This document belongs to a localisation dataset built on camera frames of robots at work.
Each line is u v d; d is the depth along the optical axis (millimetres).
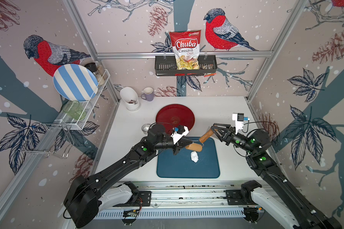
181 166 844
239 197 713
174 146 624
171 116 1106
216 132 635
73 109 698
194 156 857
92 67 797
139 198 726
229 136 589
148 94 1141
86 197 385
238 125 593
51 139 575
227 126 657
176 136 602
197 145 728
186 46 799
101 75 849
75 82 728
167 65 951
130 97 1097
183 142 647
